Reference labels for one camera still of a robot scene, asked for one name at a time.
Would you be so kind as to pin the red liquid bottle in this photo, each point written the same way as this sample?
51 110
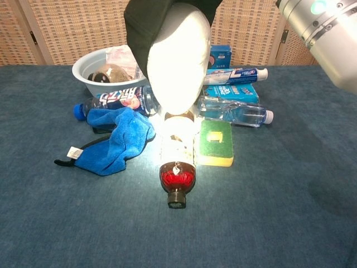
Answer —
177 178

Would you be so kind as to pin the light blue plastic basin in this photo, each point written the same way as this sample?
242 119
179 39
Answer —
83 72

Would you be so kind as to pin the clear water bottle white cap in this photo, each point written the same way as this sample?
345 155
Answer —
245 114

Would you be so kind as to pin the blue Oreo biscuit box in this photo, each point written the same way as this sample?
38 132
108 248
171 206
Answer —
223 56

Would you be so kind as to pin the green yellow sponge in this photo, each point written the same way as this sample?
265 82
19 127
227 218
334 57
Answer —
214 150

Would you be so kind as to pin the woven folding screen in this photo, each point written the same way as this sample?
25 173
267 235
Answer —
69 28

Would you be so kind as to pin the round brown jar black lid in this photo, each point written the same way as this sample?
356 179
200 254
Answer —
111 73

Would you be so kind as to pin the white foam mannequin head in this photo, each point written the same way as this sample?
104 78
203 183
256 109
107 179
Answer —
178 69

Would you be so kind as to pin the pink snack packet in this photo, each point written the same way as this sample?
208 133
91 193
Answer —
117 56

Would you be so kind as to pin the teal toothpaste box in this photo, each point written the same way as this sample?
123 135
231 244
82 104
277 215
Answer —
237 92

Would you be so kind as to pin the blue microfibre cloth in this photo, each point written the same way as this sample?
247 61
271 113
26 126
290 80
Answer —
122 139

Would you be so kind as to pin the blue labelled drink bottle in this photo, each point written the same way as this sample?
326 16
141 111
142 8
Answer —
120 97

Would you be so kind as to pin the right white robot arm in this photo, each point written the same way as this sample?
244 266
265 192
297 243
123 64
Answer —
329 42

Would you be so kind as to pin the black baseball cap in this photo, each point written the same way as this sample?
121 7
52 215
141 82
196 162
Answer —
139 33

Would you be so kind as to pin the blue white toothpaste tube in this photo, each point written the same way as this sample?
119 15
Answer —
245 74

